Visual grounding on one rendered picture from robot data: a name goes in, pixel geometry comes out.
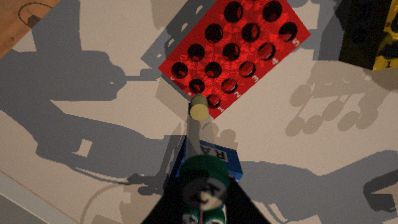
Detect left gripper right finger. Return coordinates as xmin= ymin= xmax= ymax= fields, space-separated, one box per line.
xmin=225 ymin=176 xmax=272 ymax=224

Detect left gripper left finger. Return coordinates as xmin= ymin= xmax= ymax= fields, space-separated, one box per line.
xmin=140 ymin=177 xmax=183 ymax=224

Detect yellow tube rack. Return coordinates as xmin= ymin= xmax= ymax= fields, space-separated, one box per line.
xmin=338 ymin=0 xmax=398 ymax=71

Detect blue tube rack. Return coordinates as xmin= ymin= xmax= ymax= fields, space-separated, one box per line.
xmin=163 ymin=135 xmax=243 ymax=194

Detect red tube rack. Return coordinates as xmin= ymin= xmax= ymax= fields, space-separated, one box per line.
xmin=158 ymin=0 xmax=311 ymax=119

